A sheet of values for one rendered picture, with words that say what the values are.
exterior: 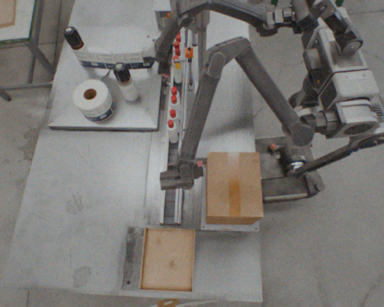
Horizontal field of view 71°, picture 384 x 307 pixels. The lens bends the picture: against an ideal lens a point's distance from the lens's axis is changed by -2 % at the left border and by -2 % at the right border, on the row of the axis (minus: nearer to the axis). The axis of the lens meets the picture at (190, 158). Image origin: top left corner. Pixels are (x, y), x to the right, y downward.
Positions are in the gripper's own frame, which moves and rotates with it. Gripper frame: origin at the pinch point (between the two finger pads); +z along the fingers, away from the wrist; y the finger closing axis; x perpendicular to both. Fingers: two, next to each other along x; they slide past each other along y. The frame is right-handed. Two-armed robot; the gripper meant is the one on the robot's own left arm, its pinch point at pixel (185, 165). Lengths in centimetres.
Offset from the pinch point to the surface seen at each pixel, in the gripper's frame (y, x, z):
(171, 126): 5.5, -13.3, 23.9
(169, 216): 12.4, 31.4, 12.6
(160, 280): 20, 57, -3
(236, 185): -21.1, 11.7, -2.1
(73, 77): 66, -44, 71
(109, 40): 44, -65, 90
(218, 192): -12.8, 13.3, -3.6
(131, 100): 29, -26, 53
